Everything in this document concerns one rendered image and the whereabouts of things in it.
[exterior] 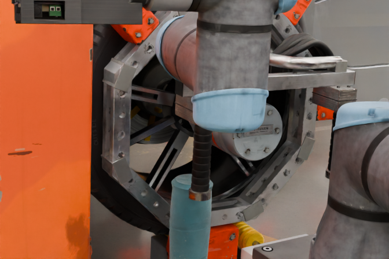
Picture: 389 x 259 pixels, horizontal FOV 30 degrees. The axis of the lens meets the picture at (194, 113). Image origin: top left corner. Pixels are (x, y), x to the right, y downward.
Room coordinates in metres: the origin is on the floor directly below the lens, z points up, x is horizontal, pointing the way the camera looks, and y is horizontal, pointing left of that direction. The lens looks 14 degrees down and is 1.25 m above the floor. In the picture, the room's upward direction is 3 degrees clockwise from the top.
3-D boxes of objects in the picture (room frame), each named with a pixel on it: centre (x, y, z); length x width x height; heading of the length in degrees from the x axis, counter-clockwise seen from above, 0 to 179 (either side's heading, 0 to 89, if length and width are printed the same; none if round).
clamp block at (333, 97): (1.54, -0.30, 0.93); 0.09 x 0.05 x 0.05; 29
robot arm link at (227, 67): (0.74, -0.03, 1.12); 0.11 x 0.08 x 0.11; 18
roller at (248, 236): (1.78, -0.11, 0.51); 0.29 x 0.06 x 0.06; 29
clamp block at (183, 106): (1.37, 0.00, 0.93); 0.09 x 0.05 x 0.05; 29
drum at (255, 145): (1.57, -0.09, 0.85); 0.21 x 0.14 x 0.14; 29
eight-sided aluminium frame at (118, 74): (1.63, -0.05, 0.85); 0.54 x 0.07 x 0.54; 119
